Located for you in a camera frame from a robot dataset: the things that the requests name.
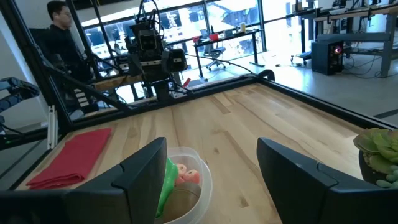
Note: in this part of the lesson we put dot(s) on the black curved machine part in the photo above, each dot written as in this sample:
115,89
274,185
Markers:
18,90

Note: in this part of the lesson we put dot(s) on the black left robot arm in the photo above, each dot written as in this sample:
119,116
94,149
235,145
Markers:
163,90

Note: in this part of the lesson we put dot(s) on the long wooden workbench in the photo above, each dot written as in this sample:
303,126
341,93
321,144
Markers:
357,14

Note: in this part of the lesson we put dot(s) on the person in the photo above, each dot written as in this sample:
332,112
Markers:
62,43

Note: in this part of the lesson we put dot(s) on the black office desk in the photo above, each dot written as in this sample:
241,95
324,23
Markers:
230,35

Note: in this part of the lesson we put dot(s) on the small pink fruit toy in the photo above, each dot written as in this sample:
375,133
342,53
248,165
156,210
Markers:
191,176
181,170

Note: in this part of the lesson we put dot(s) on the black computer tower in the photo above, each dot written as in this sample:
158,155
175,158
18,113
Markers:
326,59

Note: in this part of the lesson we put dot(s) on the black aluminium table frame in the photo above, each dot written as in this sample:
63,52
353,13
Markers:
311,99

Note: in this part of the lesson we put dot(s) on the potted succulent plant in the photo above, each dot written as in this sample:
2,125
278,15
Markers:
377,152

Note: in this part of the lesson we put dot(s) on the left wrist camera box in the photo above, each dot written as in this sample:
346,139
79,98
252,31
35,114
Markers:
147,41

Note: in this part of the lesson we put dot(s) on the clear plastic tupperware container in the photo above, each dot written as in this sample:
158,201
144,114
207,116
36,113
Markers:
205,189

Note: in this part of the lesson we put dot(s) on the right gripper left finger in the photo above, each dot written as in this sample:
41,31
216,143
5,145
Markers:
124,199

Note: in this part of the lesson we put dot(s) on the grey office chair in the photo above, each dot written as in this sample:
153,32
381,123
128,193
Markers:
216,56

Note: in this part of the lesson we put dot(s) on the red folded cloth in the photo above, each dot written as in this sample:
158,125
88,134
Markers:
74,158

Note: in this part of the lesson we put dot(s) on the green toy pepper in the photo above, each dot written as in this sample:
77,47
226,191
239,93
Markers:
168,183

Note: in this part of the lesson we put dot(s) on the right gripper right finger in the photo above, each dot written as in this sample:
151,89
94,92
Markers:
311,196

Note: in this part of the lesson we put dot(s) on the white aluminium profile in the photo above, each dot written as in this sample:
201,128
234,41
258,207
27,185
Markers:
52,127

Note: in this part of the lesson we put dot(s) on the small red box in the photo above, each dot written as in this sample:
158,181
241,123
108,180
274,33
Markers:
214,36

